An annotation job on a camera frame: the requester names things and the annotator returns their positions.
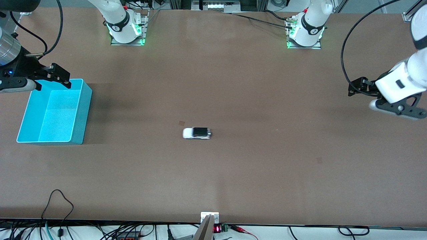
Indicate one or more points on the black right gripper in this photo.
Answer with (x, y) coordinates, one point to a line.
(24, 67)

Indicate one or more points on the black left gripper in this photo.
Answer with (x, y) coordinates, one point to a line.
(366, 87)

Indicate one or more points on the white jeep toy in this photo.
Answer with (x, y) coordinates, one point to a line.
(188, 133)

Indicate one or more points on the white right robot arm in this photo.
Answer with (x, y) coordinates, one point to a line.
(118, 20)

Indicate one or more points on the turquoise plastic bin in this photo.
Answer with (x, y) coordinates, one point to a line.
(60, 113)

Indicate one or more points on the grey box with lights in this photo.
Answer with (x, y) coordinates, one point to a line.
(217, 6)

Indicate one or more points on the orange power strip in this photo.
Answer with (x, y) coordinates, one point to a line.
(128, 237)

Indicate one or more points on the red clip lead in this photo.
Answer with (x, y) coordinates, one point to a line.
(238, 228)

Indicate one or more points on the red LED display module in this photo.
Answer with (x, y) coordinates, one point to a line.
(217, 229)

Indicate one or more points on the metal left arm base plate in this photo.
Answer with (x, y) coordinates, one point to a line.
(313, 47)

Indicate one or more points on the aluminium frame rail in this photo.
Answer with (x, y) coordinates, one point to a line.
(409, 15)

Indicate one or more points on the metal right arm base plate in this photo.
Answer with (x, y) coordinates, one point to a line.
(145, 31)

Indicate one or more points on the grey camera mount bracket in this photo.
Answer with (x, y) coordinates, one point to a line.
(205, 230)

